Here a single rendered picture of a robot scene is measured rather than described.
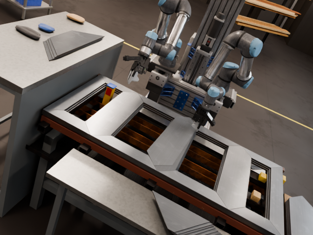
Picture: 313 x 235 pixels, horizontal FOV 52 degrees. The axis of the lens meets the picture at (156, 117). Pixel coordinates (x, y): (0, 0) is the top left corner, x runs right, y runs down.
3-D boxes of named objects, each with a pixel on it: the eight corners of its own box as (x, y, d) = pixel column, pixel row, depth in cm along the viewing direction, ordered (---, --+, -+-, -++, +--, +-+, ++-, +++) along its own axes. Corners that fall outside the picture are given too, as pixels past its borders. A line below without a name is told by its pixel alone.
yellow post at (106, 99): (105, 110, 248) (112, 89, 239) (100, 107, 249) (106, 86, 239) (108, 107, 252) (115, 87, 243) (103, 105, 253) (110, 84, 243)
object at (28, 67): (21, 94, 170) (23, 88, 168) (-69, 45, 178) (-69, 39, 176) (123, 44, 282) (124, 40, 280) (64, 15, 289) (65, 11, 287)
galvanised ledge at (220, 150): (277, 186, 251) (279, 183, 250) (131, 111, 267) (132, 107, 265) (277, 172, 268) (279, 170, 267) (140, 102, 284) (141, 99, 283)
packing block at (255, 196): (257, 203, 205) (260, 198, 203) (250, 199, 206) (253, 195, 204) (258, 197, 210) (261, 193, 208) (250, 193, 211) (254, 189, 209)
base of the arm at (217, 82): (212, 80, 278) (217, 71, 274) (228, 88, 278) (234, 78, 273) (210, 86, 265) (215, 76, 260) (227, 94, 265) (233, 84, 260)
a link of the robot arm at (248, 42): (238, 73, 268) (247, 28, 220) (253, 83, 262) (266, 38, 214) (229, 83, 265) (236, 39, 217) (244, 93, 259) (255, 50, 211)
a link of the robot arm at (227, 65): (221, 72, 274) (229, 58, 267) (235, 80, 268) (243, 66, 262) (215, 74, 264) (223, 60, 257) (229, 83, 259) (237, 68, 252)
